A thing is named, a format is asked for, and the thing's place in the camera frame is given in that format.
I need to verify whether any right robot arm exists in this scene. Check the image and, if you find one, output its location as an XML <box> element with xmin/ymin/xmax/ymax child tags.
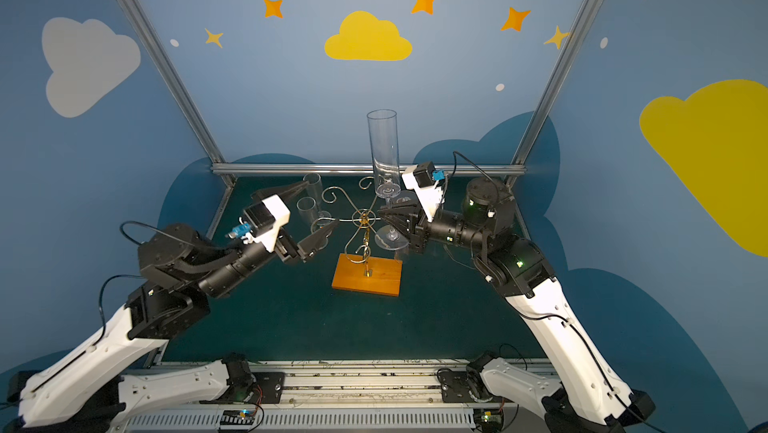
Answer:
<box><xmin>379</xmin><ymin>174</ymin><xmax>655</xmax><ymax>432</ymax></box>

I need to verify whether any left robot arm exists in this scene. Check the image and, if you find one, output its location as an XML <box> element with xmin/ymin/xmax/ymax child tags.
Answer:
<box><xmin>4</xmin><ymin>181</ymin><xmax>339</xmax><ymax>432</ymax></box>

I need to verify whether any orange wooden rack base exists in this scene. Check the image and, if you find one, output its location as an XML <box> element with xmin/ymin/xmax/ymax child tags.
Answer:
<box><xmin>332</xmin><ymin>253</ymin><xmax>403</xmax><ymax>297</ymax></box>

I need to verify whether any left green circuit board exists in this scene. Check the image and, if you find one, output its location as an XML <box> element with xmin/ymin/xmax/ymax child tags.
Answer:
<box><xmin>219</xmin><ymin>409</ymin><xmax>255</xmax><ymax>430</ymax></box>

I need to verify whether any green circuit board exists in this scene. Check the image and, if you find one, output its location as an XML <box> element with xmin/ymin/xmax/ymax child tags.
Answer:
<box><xmin>219</xmin><ymin>409</ymin><xmax>255</xmax><ymax>430</ymax></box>
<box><xmin>473</xmin><ymin>409</ymin><xmax>504</xmax><ymax>433</ymax></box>

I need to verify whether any right green circuit board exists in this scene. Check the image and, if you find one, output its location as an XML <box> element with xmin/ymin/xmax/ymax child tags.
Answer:
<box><xmin>473</xmin><ymin>409</ymin><xmax>504</xmax><ymax>433</ymax></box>

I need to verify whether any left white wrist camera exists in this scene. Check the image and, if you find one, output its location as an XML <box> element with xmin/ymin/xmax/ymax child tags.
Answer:
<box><xmin>227</xmin><ymin>195</ymin><xmax>290</xmax><ymax>253</ymax></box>

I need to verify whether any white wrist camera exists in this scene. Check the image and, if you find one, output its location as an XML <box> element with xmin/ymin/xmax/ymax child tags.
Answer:
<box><xmin>402</xmin><ymin>161</ymin><xmax>446</xmax><ymax>222</ymax></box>
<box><xmin>227</xmin><ymin>195</ymin><xmax>290</xmax><ymax>253</ymax></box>

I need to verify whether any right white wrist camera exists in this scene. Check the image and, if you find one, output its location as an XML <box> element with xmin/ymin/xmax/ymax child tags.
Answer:
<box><xmin>402</xmin><ymin>161</ymin><xmax>446</xmax><ymax>222</ymax></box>

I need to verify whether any gold wire glass rack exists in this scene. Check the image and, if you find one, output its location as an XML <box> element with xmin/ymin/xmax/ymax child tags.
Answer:
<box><xmin>322</xmin><ymin>186</ymin><xmax>385</xmax><ymax>260</ymax></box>

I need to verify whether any aluminium frame right post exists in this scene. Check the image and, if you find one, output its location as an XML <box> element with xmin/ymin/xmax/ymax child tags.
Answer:
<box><xmin>505</xmin><ymin>0</ymin><xmax>604</xmax><ymax>189</ymax></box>

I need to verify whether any aluminium frame post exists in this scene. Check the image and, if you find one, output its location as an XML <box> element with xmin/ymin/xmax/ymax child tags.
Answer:
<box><xmin>89</xmin><ymin>0</ymin><xmax>236</xmax><ymax>187</ymax></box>
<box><xmin>505</xmin><ymin>0</ymin><xmax>604</xmax><ymax>189</ymax></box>

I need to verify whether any aluminium mounting rail base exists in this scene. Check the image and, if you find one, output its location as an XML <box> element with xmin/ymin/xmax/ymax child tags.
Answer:
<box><xmin>98</xmin><ymin>358</ymin><xmax>619</xmax><ymax>433</ymax></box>

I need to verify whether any aluminium frame left post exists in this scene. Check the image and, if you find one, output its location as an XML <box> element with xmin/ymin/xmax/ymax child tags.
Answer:
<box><xmin>89</xmin><ymin>0</ymin><xmax>236</xmax><ymax>187</ymax></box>

